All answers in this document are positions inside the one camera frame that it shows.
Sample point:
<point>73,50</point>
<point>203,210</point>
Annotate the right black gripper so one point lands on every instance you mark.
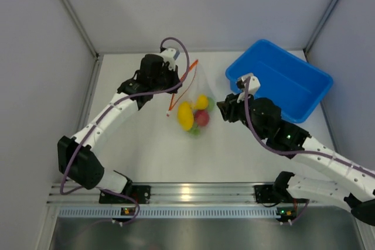
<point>229,108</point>

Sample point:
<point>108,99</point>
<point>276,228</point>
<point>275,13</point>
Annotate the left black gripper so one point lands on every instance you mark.
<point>174,76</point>

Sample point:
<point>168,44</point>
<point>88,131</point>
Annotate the green fake lettuce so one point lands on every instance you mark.
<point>211,104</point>

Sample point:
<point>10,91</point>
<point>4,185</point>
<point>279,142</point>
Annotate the clear zip top bag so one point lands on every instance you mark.
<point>195,83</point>

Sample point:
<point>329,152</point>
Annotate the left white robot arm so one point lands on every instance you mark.
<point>77,155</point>

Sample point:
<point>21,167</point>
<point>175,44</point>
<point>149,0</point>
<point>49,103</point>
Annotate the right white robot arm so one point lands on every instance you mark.
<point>350,186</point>

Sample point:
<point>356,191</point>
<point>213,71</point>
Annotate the red fake apple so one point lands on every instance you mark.
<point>202,118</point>

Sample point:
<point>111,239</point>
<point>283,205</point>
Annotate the green fake lime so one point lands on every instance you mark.
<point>195,131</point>

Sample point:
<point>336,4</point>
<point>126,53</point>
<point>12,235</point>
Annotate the blue plastic bin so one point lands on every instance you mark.
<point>294,85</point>

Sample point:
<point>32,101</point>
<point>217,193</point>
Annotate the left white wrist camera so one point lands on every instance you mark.
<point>169,56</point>

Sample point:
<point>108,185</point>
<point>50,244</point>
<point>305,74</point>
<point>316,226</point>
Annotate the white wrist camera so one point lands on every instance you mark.
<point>169,56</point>
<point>247,82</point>

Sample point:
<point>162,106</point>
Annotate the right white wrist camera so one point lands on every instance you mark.
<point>247,82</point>

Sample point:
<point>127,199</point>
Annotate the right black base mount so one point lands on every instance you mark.
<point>265,196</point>

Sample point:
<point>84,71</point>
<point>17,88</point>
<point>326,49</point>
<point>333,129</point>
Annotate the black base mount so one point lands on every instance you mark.
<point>140,193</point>
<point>265,196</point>

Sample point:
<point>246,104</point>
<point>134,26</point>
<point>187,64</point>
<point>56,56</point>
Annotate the aluminium mounting rail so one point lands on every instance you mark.
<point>187,193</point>

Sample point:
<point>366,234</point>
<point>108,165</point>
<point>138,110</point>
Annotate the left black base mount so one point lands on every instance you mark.
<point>140,193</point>

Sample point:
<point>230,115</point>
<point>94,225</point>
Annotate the slotted cable duct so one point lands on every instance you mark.
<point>173,212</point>

